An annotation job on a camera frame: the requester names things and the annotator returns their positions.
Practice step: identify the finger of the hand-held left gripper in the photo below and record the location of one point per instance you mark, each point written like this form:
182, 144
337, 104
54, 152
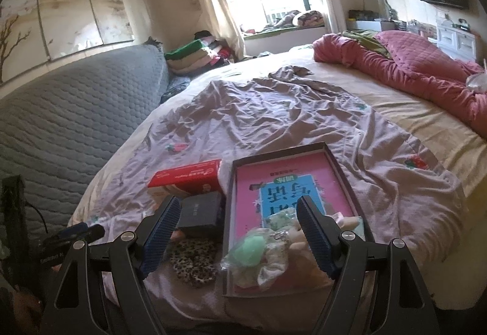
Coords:
85, 233

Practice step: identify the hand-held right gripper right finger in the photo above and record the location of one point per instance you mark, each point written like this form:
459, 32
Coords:
314, 236

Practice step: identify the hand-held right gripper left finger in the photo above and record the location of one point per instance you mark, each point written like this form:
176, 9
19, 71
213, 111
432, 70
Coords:
161, 232

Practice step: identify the leopard print scrunchie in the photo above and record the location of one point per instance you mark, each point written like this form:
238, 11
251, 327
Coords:
192, 262

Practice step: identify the mint green packet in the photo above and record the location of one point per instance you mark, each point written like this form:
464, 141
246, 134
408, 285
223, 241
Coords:
247, 253

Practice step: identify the dark shallow tray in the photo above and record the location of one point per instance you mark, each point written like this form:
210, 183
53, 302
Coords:
230, 205

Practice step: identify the person's left hand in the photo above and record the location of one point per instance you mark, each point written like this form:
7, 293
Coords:
26, 306

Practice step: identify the small black box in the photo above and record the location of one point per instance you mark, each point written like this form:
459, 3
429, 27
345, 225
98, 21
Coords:
201, 215

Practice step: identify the black upright stand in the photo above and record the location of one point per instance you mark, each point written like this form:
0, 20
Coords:
13, 228

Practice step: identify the red and white box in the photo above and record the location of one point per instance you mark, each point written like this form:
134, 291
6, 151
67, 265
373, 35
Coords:
182, 177

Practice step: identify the pink and blue book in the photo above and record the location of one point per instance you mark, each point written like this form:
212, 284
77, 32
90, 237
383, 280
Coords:
251, 190

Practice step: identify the grey quilted headboard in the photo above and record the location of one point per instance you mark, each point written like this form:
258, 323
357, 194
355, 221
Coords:
76, 122

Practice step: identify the purple dotted blanket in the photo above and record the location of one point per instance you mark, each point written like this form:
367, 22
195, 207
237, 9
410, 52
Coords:
274, 118

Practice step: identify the dark patterned pillow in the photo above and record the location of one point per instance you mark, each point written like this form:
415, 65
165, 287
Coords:
175, 89

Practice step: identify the cream bed sheet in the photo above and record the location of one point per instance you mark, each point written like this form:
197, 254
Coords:
418, 118

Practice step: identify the stack of folded clothes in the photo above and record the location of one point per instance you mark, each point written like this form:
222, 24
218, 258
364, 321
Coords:
198, 53

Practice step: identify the pink quilt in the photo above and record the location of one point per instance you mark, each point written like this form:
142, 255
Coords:
418, 68

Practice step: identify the green cloth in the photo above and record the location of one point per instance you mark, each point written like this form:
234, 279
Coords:
365, 40

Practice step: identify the clothes pile on windowsill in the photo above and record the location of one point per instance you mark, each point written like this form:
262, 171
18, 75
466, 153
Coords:
300, 19

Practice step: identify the cluttered desk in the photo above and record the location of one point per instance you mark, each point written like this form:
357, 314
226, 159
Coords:
374, 21

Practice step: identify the clear plastic bag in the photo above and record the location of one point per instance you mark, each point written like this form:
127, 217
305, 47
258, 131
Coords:
477, 82

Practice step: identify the white drawer cabinet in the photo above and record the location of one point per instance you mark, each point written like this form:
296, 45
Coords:
456, 42

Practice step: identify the tree wall painting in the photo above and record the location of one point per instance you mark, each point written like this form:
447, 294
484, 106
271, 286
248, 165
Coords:
57, 23

